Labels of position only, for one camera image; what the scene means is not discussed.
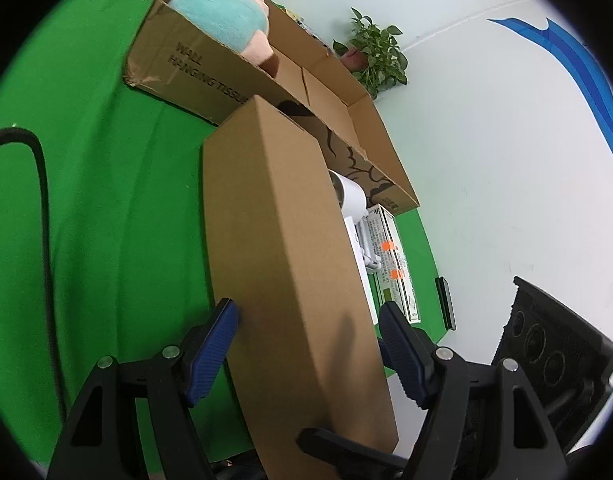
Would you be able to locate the white hair dryer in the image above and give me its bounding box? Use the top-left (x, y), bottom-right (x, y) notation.
top-left (328, 170), bottom-right (370, 219)

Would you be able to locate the white and green medicine box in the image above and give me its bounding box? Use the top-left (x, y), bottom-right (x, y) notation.
top-left (367, 205), bottom-right (422, 324)

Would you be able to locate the blue wave wall decal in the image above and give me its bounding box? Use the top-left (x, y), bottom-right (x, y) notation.
top-left (488, 17), bottom-right (613, 181)

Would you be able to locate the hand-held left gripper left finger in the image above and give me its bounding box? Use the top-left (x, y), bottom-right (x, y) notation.
top-left (49, 298), bottom-right (242, 480)

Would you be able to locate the large cardboard box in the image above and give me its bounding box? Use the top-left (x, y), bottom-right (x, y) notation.
top-left (123, 0), bottom-right (420, 217)

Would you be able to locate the potted plant in pink pot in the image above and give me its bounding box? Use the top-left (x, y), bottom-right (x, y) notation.
top-left (333, 8), bottom-right (409, 101)

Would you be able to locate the black smartphone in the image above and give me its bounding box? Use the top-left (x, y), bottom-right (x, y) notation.
top-left (435, 276), bottom-right (457, 332)

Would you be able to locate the long brown cardboard box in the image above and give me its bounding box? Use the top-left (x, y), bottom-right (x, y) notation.
top-left (202, 95), bottom-right (400, 480)

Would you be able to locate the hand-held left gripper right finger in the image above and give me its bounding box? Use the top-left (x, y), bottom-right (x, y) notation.
top-left (378, 301), bottom-right (570, 480)

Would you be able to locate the teal and pink plush toy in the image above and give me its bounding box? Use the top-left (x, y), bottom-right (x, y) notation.
top-left (167, 0), bottom-right (282, 79)

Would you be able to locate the green tablecloth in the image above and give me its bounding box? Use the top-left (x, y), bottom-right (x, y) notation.
top-left (0, 0), bottom-right (457, 466)

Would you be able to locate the black cable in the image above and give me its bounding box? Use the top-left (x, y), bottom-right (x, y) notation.
top-left (0, 127), bottom-right (68, 426)

